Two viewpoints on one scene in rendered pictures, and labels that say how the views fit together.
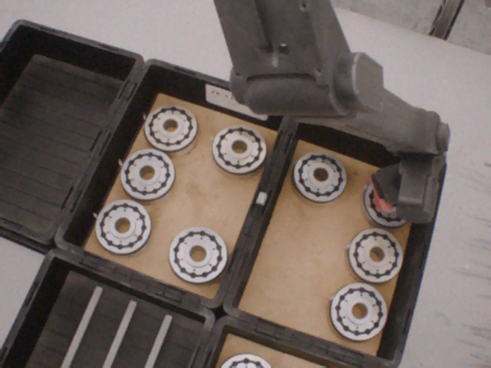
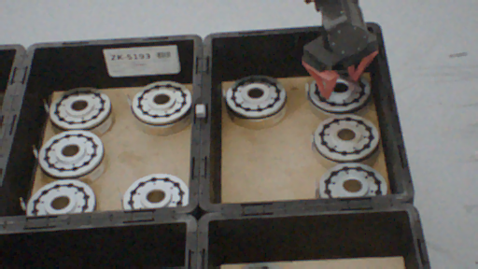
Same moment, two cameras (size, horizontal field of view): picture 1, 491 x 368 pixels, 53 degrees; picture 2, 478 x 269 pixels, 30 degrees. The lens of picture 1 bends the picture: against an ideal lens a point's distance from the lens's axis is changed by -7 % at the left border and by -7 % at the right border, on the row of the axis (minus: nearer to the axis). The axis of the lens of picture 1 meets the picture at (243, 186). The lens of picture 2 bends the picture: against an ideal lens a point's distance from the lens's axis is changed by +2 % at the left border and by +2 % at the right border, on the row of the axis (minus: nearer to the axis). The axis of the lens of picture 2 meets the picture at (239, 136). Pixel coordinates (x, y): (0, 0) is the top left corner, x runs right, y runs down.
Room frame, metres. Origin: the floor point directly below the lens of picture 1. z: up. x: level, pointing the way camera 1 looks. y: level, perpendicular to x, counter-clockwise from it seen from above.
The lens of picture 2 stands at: (-0.67, 0.08, 1.85)
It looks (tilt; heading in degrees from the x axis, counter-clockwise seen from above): 45 degrees down; 350
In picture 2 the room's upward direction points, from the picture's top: 6 degrees counter-clockwise
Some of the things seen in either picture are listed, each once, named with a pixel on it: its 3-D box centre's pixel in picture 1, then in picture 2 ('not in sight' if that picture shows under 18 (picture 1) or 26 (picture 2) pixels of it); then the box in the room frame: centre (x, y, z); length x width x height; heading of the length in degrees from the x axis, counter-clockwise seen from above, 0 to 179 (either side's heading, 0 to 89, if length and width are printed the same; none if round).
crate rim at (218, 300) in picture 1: (178, 172); (105, 124); (0.34, 0.11, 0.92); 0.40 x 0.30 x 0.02; 166
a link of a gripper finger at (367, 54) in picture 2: not in sight; (347, 62); (0.37, -0.29, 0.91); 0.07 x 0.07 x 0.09; 24
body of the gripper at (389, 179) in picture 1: (411, 175); (340, 33); (0.36, -0.28, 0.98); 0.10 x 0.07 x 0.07; 114
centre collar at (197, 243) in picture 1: (197, 254); (156, 197); (0.22, 0.06, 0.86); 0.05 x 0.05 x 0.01
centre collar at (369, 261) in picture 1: (377, 254); (346, 134); (0.25, -0.25, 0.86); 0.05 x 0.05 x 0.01
